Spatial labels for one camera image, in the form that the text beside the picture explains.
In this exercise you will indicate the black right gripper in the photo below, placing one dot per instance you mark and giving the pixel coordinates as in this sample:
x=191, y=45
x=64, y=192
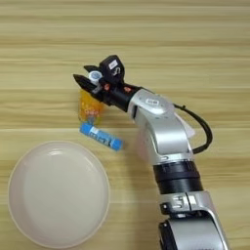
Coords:
x=118, y=94

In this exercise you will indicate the orange juice bottle white cap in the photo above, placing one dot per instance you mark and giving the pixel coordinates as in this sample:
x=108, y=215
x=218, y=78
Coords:
x=89, y=107

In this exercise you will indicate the cream round plate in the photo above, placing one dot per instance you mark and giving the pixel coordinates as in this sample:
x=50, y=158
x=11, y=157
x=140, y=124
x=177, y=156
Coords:
x=58, y=195

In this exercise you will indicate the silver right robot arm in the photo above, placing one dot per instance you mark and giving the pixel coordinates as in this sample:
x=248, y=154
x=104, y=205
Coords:
x=169, y=143

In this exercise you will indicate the small black box white label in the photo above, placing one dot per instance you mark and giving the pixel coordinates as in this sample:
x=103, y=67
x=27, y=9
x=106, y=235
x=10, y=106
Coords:
x=112, y=68

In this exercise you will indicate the blue small packet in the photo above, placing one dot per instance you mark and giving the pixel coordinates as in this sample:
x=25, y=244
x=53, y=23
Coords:
x=101, y=136

